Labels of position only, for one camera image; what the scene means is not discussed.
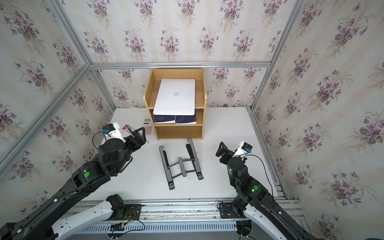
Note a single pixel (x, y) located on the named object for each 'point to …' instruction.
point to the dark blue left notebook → (164, 119)
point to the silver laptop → (176, 97)
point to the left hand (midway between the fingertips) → (144, 133)
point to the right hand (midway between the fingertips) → (228, 147)
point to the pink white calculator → (148, 125)
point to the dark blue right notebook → (191, 119)
